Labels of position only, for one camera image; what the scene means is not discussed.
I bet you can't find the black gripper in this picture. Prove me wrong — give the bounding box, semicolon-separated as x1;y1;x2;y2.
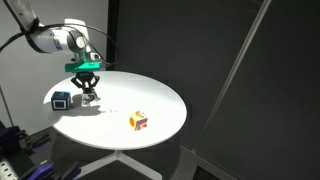
70;70;101;93

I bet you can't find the blue white number block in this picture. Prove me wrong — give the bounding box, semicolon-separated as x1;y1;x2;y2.
50;90;72;111

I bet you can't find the orange yellow green block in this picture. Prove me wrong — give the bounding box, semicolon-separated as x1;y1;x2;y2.
128;110;149;132

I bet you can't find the white table base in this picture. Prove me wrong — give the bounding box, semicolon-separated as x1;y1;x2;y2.
74;149;164;180

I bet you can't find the thin grey metal pole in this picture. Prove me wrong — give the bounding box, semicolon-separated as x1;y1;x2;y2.
0;84;15;128

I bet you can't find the black clamp stand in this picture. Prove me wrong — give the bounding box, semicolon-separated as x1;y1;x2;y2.
0;123;53;158

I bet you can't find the blue purple clamp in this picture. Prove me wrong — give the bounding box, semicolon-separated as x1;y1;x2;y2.
19;160;82;180

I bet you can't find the white power strip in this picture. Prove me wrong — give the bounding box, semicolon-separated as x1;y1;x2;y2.
0;158;18;180

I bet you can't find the green camera mount plate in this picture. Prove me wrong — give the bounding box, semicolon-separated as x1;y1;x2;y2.
63;61;102;73

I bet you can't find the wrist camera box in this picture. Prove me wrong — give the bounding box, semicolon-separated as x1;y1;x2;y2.
88;51;102;63

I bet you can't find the black camera cable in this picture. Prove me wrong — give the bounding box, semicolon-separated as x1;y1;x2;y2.
0;22;120;67

